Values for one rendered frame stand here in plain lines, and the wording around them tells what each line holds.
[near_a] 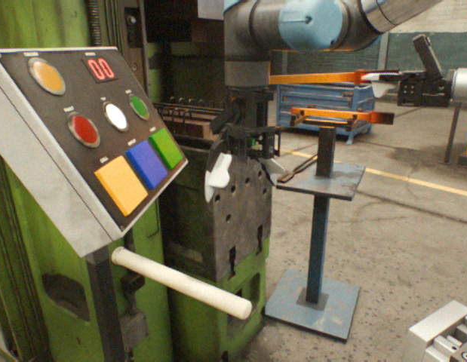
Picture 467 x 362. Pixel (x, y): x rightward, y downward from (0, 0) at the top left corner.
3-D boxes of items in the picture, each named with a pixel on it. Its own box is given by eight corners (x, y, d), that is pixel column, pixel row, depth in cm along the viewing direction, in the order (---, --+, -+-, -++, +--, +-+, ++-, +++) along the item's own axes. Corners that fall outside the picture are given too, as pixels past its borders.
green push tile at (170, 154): (183, 158, 76) (164, 126, 74) (172, 169, 69) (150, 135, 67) (176, 161, 77) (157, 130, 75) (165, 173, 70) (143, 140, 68)
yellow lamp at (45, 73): (72, 91, 51) (66, 59, 49) (40, 95, 47) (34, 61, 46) (59, 90, 52) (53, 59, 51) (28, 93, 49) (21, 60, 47)
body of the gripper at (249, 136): (244, 167, 59) (244, 92, 55) (219, 154, 66) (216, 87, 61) (281, 160, 63) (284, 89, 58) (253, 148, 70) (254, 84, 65)
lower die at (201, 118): (239, 133, 124) (239, 108, 121) (203, 146, 108) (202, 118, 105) (152, 121, 145) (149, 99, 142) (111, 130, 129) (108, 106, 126)
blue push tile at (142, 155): (168, 173, 67) (146, 138, 65) (154, 188, 60) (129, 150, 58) (160, 177, 68) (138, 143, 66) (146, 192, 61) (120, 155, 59)
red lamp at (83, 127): (106, 142, 53) (102, 113, 51) (78, 149, 49) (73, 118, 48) (93, 139, 55) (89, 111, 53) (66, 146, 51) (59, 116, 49)
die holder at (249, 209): (271, 234, 149) (274, 127, 132) (216, 283, 119) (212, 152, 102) (170, 204, 176) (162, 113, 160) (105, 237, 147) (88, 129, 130)
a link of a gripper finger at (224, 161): (207, 205, 60) (235, 156, 60) (192, 193, 64) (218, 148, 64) (221, 211, 62) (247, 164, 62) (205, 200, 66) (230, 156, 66)
